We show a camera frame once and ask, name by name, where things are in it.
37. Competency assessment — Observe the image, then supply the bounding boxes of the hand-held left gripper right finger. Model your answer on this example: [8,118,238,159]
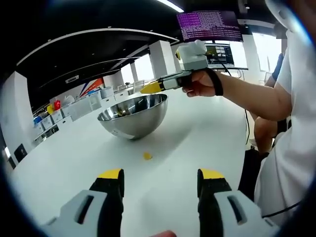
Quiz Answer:
[197,168,281,237]

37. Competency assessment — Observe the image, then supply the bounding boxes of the stainless steel bowl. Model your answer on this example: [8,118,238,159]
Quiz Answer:
[97,93,168,140]

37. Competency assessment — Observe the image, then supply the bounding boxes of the black box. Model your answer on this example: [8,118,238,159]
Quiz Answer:
[14,143,28,162]

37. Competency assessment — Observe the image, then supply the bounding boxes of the pile of yellow QQ candies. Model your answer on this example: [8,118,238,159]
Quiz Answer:
[116,107,131,117]

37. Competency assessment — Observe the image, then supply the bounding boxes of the white head-worn device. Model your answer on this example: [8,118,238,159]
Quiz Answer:
[265,0,301,33]

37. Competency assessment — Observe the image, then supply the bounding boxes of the person's right hand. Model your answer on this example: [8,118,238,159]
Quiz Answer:
[181,70,219,98]

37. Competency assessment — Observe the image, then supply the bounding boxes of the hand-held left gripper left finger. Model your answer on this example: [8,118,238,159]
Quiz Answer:
[40,168,125,237]

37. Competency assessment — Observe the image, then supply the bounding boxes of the linear ceiling light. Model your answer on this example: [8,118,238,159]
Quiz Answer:
[157,0,185,13]

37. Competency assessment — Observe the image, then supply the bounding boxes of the dark desk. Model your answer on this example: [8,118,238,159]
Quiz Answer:
[208,66,249,71]

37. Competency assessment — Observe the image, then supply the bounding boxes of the computer monitor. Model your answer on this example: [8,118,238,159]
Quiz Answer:
[203,43,234,69]

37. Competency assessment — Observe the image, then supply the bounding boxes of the large purple text screen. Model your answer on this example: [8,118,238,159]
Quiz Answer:
[176,10,243,42]

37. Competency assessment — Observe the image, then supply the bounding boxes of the person's black trousers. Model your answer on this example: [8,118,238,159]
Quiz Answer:
[238,145,270,202]

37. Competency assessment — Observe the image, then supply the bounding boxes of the white square column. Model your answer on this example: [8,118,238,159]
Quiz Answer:
[149,40,182,79]
[0,71,35,163]

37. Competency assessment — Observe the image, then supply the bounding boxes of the black wrist strap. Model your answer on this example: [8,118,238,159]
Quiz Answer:
[206,68,224,96]

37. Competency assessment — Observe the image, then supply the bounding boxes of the white table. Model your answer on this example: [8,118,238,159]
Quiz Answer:
[11,83,250,237]

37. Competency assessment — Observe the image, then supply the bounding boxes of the red blue striped wall banner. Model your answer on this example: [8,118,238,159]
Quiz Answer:
[80,78,104,97]

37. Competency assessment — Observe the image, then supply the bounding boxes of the row of white storage boxes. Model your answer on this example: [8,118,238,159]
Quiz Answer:
[33,85,117,144]

